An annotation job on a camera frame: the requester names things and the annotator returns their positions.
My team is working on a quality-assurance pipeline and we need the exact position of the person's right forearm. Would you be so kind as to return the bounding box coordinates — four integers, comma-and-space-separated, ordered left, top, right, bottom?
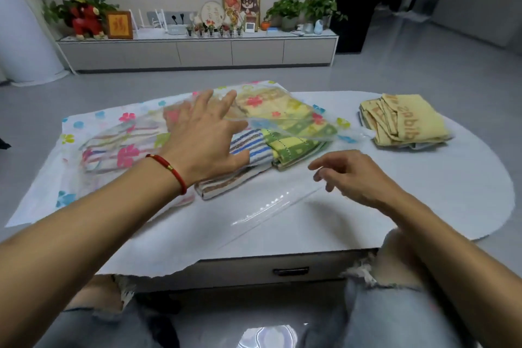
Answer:
381, 193, 522, 348

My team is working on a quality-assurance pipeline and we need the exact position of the person's leg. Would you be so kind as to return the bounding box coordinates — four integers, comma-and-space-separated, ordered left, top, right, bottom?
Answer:
35, 274, 182, 348
301, 228, 476, 348

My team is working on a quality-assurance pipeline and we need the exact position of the person's right leg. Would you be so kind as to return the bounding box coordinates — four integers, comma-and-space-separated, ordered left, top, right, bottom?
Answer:
301, 228, 476, 348

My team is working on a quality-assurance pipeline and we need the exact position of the white table cover sheet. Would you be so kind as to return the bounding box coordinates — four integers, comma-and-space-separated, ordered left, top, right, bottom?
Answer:
6, 90, 516, 280

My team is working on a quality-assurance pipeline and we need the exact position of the green yellow checked towel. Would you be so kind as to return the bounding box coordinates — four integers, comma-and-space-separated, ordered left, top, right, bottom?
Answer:
261, 119, 340, 171

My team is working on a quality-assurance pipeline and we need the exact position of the red plush toy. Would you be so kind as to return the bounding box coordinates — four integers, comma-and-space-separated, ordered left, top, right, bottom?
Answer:
69, 3, 107, 41

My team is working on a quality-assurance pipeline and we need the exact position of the round white painted fan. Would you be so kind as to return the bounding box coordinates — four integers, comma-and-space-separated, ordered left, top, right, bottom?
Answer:
200, 1, 226, 29

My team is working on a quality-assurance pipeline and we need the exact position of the person's left forearm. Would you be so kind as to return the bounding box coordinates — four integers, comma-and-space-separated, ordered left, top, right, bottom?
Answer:
0, 155, 185, 348

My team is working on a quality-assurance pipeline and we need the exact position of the grey wall socket panel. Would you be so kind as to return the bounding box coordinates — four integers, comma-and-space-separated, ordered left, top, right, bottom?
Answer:
146, 11, 197, 27

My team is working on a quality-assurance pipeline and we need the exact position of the person's left leg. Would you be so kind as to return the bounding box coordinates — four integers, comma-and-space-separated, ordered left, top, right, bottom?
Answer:
35, 274, 182, 348

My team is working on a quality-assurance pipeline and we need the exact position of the black doorway frame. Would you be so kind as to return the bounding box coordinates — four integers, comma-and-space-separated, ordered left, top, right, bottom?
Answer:
334, 0, 412, 54

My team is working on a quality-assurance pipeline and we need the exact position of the person's left hand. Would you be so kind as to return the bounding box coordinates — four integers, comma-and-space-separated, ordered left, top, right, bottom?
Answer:
161, 89, 250, 194

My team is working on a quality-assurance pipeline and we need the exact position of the yellow orange patterned towel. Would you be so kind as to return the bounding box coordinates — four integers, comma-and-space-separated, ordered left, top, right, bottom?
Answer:
233, 86, 327, 126

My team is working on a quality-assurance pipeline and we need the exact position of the person's right hand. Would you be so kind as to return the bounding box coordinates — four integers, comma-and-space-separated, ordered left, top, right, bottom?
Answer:
308, 150, 407, 216

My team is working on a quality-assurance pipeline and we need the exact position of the pink striped folded towel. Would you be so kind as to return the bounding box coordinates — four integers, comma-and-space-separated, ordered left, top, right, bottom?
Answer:
79, 121, 172, 176

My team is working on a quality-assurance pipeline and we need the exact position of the clear floral plastic storage bag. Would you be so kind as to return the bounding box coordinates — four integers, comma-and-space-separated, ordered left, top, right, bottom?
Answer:
6, 80, 371, 251

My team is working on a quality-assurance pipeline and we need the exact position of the orange framed picture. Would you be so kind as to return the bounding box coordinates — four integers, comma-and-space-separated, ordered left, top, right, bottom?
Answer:
105, 10, 134, 40

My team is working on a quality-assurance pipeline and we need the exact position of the white antenna router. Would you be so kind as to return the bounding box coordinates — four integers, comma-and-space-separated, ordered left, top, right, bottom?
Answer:
129, 8, 169, 39

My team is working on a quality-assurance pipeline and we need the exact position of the grey coffee table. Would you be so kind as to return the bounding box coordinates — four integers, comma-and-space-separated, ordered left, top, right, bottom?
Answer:
98, 248, 383, 294

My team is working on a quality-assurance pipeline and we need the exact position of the folded yellow lettered towel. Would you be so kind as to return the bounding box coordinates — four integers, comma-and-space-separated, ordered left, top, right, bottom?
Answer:
358, 93, 454, 151

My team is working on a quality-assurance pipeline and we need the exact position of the red string bracelet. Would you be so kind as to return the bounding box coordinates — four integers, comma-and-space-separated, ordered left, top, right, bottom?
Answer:
145, 154, 188, 197

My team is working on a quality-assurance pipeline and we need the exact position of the green leafy plant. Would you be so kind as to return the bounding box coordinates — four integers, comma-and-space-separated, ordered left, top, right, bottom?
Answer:
42, 0, 120, 27

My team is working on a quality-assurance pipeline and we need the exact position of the blue brown striped towel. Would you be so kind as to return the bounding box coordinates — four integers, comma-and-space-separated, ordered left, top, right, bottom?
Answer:
195, 128, 275, 201

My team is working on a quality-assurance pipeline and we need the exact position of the tall potted green plant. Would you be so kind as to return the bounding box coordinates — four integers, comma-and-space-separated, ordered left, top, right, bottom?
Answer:
301, 0, 348, 31

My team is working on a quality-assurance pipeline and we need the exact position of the white curtain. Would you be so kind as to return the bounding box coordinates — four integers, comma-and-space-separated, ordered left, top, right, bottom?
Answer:
0, 0, 71, 88

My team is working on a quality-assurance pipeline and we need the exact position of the white low media cabinet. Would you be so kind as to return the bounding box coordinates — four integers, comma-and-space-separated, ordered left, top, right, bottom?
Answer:
56, 29, 340, 74

